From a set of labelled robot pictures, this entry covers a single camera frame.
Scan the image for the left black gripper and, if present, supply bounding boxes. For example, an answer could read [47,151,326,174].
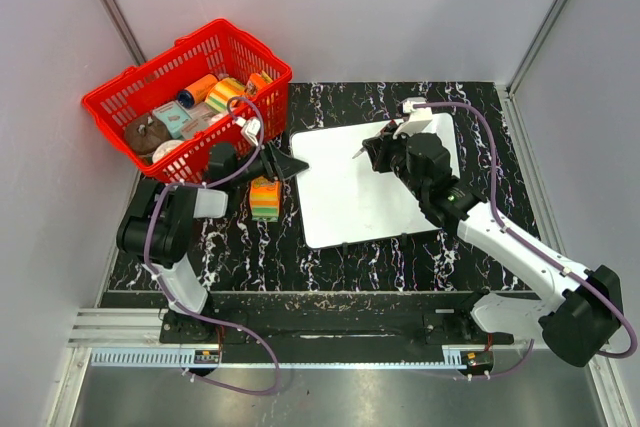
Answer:
[230,140,308,188]

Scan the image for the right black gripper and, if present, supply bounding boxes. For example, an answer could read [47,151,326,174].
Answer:
[365,123,427,201]

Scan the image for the red capped whiteboard marker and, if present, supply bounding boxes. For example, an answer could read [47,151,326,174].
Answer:
[352,120,399,159]

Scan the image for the white whiteboard black frame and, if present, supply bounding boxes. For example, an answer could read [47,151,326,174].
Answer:
[290,121,436,249]

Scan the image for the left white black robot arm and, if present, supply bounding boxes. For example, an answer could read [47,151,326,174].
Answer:
[116,142,309,343]

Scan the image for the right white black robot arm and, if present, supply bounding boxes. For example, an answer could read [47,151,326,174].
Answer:
[362,124,623,367]

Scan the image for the stacked colourful sponge pack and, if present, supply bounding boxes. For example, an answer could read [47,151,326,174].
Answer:
[249,177,282,222]

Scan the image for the orange snack box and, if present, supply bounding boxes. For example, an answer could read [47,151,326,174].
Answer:
[243,71,273,100]

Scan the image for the pink white packet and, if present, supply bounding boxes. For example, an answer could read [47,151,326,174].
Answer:
[180,102,228,140]

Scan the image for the white round container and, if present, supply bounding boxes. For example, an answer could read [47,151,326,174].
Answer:
[151,139,184,164]

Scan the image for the teal small box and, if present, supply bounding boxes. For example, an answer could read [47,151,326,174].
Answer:
[152,101,191,139]

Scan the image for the red plastic shopping basket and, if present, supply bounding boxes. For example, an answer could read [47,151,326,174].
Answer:
[82,19,293,183]

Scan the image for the brown round donut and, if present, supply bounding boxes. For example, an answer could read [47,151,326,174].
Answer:
[124,114,172,156]

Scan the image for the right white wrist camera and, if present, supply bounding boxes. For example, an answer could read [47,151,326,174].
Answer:
[393,97,433,139]

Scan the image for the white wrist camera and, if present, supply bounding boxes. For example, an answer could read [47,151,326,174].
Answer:
[234,117,262,147]
[393,97,433,139]

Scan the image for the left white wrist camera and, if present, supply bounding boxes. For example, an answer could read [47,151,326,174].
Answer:
[234,117,262,147]

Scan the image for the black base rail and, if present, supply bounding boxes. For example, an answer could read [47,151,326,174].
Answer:
[159,291,516,348]

